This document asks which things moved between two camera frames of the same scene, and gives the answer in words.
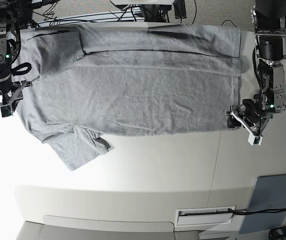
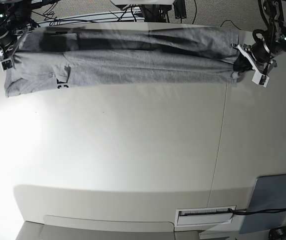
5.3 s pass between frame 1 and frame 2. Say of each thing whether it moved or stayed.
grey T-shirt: moved
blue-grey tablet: stayed
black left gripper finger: moved
